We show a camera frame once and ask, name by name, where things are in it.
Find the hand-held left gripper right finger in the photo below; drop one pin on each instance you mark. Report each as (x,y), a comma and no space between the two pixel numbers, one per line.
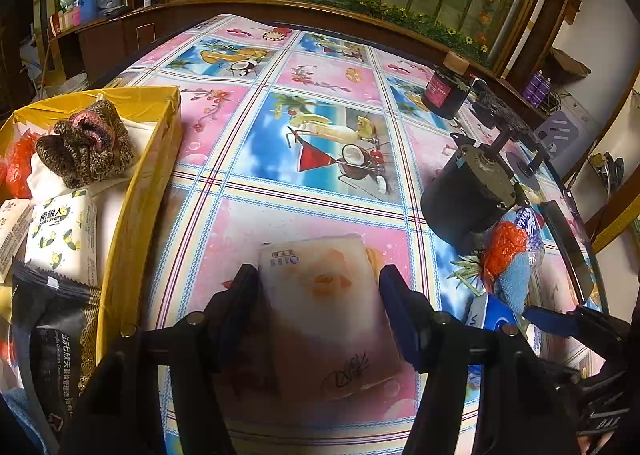
(397,307)

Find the purple spray can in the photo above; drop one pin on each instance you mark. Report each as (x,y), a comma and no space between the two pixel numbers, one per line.
(545,89)
(532,85)

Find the red plastic bag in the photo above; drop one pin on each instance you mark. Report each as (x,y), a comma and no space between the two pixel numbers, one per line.
(505,247)
(17,165)

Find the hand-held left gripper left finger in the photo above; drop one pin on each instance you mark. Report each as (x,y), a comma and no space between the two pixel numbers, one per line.
(245,300)

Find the black foil packet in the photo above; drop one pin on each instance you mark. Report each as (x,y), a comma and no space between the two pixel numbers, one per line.
(55,335)

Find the brown knit hat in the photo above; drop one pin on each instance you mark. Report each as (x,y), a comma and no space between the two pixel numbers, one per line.
(85,145)

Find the light blue microfiber towel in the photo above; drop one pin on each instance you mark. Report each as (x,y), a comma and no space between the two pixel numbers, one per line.
(515,285)

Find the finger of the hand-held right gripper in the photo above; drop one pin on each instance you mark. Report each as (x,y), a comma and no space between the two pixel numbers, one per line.
(550,322)

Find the pink box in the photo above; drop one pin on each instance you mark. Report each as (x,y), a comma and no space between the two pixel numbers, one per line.
(65,19)

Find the gold arched wall frame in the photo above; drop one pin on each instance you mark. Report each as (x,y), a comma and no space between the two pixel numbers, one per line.
(615,230)

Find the white rolled paper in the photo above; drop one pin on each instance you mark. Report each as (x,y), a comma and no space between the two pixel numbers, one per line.
(525,30)

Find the wooden wall cabinet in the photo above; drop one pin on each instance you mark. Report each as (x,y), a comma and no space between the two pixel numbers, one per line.
(105,40)

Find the black motor with shaft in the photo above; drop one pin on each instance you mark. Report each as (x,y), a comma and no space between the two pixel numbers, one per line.
(460,205)

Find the blue cloth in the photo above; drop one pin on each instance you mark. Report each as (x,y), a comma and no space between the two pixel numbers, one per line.
(22,425)

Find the green wipes pack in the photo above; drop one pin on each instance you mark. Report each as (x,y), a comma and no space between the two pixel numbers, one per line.
(65,0)

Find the black device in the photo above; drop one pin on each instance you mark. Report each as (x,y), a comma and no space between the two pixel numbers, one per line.
(492,107)

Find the yellow cardboard box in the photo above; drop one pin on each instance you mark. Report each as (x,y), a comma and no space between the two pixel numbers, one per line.
(145,215)

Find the lemon print tissue pack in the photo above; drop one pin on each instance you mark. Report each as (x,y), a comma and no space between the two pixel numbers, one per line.
(60,235)

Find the brown cardboard piece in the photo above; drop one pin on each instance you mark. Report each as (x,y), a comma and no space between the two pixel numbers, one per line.
(570,64)

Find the dark ink bottle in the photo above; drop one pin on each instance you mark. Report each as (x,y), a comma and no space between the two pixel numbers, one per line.
(442,90)

